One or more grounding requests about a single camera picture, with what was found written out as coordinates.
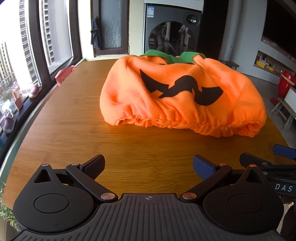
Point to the pink child shoe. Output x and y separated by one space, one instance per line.
35 90

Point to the white low table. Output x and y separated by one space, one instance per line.
290 99

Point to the dark hanging cloth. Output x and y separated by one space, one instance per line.
96 32

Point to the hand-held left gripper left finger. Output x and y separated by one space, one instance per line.
93 167

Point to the small wooden stool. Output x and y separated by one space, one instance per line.
230 64

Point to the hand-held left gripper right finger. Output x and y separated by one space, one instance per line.
204 167

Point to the person's right forearm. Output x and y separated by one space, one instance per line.
291 222

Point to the pink plastic chair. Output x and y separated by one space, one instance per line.
63 75

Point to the orange pumpkin costume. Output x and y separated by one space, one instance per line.
185 92

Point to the pink paddle-shaped board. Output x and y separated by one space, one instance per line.
18 102

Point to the red vase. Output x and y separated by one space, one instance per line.
286 84

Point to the grey washing machine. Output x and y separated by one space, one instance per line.
171 25

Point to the wall shelf niche with clutter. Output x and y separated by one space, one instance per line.
266 61

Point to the green potted plant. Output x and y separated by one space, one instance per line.
8 213

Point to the black wall television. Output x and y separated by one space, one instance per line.
281 23

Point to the frosted glass door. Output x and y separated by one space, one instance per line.
111 25

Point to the purple child shoe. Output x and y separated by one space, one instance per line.
9 121

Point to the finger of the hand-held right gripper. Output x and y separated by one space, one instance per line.
283 150
259 161

